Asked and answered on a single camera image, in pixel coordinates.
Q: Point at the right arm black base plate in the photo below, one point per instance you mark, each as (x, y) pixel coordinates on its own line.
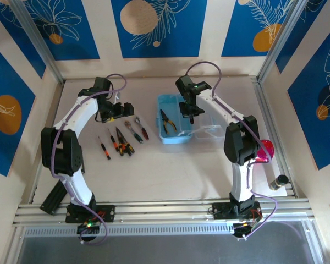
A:
(222, 210)

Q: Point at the aluminium table side rail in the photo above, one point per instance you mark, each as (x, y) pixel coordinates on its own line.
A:
(286, 170)
(48, 121)

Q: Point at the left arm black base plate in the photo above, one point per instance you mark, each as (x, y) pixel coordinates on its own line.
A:
(107, 213)

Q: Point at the blue clear-lid plastic tool box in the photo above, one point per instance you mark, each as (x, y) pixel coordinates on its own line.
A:
(170, 138)

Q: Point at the pink dome button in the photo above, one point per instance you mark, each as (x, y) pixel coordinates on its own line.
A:
(266, 149)

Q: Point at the black brass cylinder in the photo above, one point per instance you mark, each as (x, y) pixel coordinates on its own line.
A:
(279, 182)

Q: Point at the aluminium frame cross rails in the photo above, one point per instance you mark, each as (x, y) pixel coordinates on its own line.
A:
(165, 211)

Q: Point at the white mounting plate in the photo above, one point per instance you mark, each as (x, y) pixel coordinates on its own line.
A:
(284, 191)

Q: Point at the grey metal sheet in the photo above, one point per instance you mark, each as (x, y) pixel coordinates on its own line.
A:
(165, 250)

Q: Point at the aluminium upright frame post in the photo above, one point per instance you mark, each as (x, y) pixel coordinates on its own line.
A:
(290, 41)
(38, 41)

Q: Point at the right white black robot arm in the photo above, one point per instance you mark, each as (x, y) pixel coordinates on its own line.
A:
(240, 181)

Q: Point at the black aluminium extrusion bar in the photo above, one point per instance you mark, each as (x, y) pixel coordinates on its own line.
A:
(52, 200)

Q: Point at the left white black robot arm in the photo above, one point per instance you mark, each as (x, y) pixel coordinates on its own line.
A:
(78, 189)

